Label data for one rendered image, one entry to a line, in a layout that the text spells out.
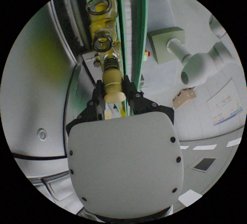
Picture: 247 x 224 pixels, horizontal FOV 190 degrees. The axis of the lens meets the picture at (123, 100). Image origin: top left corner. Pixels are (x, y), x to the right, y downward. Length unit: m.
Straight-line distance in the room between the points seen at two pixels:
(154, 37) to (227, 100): 3.50
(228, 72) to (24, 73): 3.77
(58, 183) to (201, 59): 0.47
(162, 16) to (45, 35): 0.56
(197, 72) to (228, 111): 3.52
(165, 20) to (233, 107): 3.50
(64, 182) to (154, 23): 0.72
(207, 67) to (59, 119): 0.42
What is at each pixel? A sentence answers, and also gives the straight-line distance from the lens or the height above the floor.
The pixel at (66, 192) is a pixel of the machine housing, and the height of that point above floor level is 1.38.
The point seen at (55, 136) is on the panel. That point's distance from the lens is 0.18.
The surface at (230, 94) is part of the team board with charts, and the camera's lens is 3.65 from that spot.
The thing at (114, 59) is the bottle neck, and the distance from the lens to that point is 0.16.
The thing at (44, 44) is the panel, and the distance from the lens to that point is 0.21.
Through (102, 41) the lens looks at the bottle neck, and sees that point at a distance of 0.15.
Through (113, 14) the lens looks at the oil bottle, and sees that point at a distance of 0.16.
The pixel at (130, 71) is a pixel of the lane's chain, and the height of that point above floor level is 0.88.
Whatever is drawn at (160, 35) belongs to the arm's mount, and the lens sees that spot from 0.52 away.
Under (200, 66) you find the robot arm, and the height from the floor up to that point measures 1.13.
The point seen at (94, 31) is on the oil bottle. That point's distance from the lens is 0.16.
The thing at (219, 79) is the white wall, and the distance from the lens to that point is 3.74.
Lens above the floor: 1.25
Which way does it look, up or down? 26 degrees down
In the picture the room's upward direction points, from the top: 170 degrees clockwise
